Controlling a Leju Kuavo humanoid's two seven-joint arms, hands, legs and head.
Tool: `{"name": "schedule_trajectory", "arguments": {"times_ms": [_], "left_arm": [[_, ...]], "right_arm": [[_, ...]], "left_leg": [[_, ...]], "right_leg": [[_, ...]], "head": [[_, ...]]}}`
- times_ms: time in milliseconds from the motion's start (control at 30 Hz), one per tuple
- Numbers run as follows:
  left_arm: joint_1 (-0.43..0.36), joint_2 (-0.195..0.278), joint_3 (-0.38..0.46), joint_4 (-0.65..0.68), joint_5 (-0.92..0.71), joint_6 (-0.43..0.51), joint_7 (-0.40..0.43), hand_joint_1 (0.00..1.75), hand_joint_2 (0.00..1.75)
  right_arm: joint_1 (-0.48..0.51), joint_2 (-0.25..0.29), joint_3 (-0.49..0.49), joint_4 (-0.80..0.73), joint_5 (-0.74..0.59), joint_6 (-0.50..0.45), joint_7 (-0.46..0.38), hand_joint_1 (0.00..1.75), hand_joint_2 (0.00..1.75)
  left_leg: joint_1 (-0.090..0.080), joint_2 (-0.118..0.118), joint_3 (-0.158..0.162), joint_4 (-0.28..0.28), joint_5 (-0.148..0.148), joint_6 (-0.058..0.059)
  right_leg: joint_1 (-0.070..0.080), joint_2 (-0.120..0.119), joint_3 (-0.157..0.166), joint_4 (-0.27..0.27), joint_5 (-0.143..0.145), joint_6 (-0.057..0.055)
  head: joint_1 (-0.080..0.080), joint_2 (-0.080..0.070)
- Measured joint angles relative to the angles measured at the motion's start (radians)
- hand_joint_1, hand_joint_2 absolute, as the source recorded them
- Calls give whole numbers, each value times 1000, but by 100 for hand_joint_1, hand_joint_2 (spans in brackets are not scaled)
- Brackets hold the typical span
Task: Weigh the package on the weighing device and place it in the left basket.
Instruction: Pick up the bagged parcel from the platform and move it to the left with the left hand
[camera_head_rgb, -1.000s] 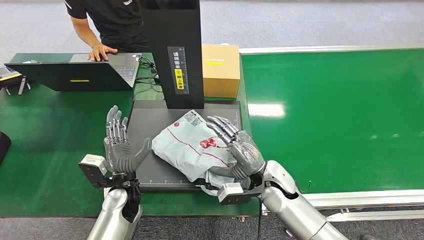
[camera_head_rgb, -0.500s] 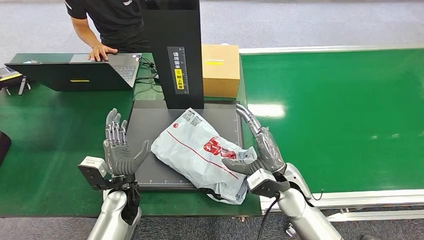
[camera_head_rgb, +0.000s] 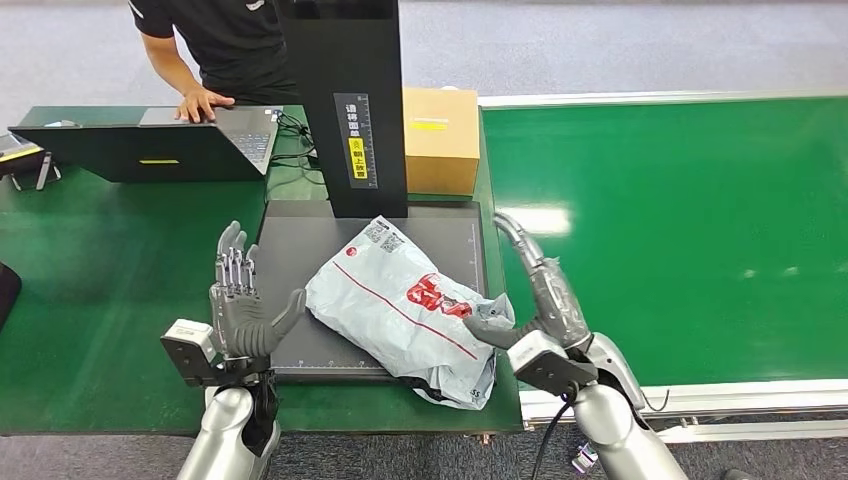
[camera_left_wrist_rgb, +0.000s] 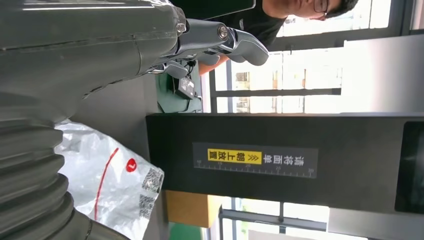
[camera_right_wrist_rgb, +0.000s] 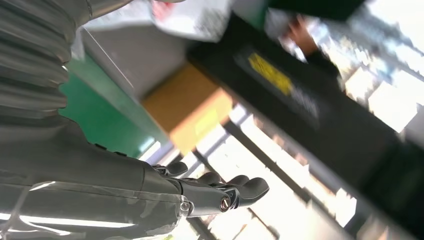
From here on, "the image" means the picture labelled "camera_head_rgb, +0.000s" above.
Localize person's right hand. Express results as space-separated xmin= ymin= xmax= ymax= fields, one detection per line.
xmin=174 ymin=87 xmax=237 ymax=125

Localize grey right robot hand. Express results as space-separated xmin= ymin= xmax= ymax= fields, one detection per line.
xmin=462 ymin=211 xmax=593 ymax=352

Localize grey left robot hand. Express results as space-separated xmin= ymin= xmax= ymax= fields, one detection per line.
xmin=209 ymin=220 xmax=308 ymax=360

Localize white plastic package red print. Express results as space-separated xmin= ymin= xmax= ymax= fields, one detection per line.
xmin=304 ymin=215 xmax=517 ymax=411

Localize black weighing device with column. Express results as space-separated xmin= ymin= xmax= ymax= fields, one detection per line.
xmin=254 ymin=0 xmax=497 ymax=385

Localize black stand device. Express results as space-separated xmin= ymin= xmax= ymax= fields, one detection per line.
xmin=0 ymin=132 xmax=63 ymax=193

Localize clear plastic hand cover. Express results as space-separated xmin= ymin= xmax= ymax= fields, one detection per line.
xmin=526 ymin=254 xmax=592 ymax=347

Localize black laptop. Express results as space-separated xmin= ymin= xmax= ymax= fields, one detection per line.
xmin=7 ymin=105 xmax=285 ymax=185

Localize person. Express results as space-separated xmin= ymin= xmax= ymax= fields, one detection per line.
xmin=127 ymin=0 xmax=301 ymax=125

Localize silver metal connector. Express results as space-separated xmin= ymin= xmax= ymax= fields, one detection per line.
xmin=572 ymin=442 xmax=599 ymax=475

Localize brown cardboard box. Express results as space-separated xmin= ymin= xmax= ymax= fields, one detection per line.
xmin=402 ymin=87 xmax=482 ymax=198

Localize black rounded object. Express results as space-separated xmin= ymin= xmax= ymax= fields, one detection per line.
xmin=0 ymin=262 xmax=23 ymax=331

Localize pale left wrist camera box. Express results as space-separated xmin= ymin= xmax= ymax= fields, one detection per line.
xmin=160 ymin=318 xmax=224 ymax=388

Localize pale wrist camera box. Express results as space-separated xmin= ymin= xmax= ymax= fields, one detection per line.
xmin=160 ymin=318 xmax=224 ymax=388
xmin=506 ymin=329 xmax=600 ymax=399

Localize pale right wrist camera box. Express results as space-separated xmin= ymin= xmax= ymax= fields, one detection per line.
xmin=506 ymin=329 xmax=600 ymax=399

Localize black cables on table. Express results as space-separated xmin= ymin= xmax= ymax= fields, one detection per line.
xmin=266 ymin=111 xmax=331 ymax=201

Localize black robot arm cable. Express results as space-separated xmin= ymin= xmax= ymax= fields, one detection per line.
xmin=529 ymin=389 xmax=579 ymax=480

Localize green conveyor belt aluminium frame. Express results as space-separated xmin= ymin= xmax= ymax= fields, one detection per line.
xmin=476 ymin=87 xmax=848 ymax=445

